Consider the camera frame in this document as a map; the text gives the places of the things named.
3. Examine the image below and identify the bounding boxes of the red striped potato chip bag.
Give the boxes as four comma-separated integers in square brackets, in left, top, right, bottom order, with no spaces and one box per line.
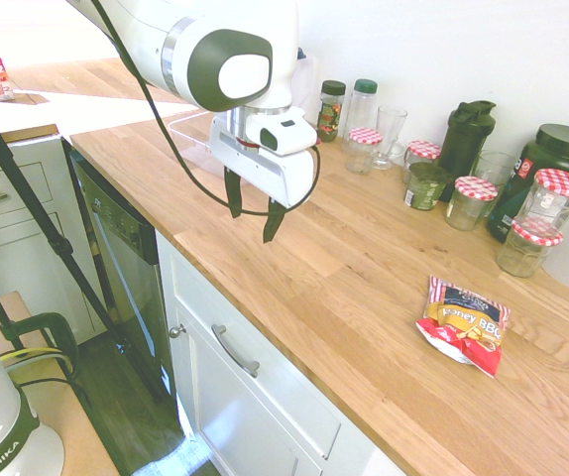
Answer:
[414,275,512,380]

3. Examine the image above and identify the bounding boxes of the clear plastic container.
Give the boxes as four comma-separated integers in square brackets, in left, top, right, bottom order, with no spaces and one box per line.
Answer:
[167,109,227,176]

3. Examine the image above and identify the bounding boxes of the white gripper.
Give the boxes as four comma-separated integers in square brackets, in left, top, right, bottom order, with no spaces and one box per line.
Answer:
[209,110,319,245]

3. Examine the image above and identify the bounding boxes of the white grey wrist camera box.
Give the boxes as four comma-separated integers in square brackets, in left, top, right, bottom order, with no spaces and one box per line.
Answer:
[243,105,318,158]

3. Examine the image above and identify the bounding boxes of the large dark green powder tub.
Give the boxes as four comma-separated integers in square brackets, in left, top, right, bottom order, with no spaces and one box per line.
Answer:
[486,123,569,245]

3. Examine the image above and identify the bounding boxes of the small green-filled jar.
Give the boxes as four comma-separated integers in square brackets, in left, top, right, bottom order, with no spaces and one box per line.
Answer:
[402,162,453,212]

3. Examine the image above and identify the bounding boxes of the black camera tripod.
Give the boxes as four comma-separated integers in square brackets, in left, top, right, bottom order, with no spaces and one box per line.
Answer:
[0,82,167,404]

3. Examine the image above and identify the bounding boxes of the dark green shaker bottle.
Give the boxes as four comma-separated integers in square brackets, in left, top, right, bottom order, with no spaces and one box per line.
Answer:
[436,99,499,203]

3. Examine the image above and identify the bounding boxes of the silver drawer bar handle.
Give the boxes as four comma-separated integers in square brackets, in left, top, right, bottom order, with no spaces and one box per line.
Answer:
[210,323,262,380]

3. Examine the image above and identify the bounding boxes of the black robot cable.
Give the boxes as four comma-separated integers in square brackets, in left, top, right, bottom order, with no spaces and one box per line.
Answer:
[90,0,323,217]

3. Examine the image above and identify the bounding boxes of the clear bottle green lid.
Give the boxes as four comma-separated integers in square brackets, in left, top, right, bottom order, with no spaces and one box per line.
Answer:
[343,78,380,150]

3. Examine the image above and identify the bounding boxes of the clear drinking glass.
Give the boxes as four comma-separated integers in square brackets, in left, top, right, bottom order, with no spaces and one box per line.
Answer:
[471,149,519,219]

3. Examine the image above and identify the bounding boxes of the yellow cable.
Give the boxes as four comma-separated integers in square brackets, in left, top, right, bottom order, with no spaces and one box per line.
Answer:
[0,345,75,378]

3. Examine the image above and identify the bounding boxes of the clear glass handled mug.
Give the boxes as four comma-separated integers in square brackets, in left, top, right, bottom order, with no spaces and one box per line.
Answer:
[370,105,409,172]

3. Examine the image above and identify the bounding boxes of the spice jar dark green lid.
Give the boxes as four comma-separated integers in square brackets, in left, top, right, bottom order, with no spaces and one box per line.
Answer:
[317,79,348,145]

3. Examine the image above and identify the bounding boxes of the glass jar red checkered lid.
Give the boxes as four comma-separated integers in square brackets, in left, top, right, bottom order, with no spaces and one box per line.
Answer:
[444,175,500,232]
[345,127,384,176]
[518,168,569,235]
[494,217,565,279]
[402,139,443,184]

